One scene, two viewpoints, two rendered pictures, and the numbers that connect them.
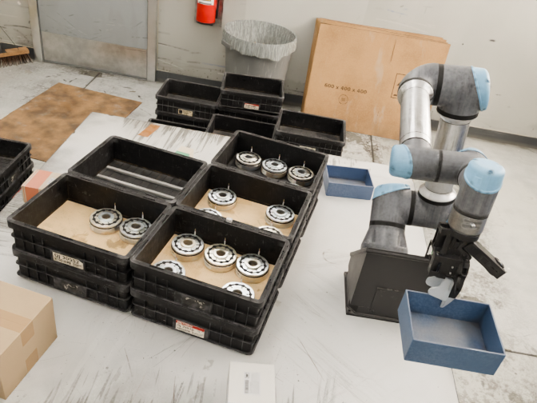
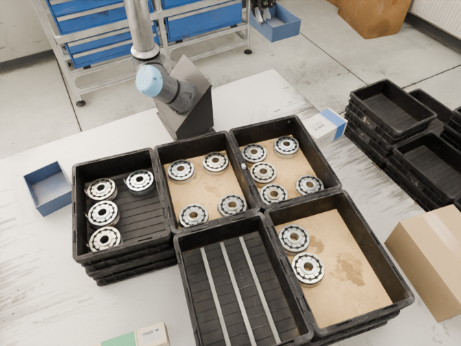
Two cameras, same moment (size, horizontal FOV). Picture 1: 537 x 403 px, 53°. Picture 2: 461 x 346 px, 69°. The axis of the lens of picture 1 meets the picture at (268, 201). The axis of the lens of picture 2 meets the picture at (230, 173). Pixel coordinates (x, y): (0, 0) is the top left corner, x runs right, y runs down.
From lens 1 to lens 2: 1.92 m
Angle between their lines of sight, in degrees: 78
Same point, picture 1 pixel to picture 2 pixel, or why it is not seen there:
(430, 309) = (263, 30)
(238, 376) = (320, 132)
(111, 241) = (317, 249)
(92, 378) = (378, 203)
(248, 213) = (191, 195)
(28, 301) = (417, 230)
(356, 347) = (235, 120)
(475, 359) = (282, 12)
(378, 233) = (185, 88)
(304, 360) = not seen: hidden behind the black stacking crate
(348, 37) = not seen: outside the picture
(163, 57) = not seen: outside the picture
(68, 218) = (332, 307)
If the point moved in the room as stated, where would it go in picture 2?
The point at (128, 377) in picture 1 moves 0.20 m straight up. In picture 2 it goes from (359, 190) to (373, 158)
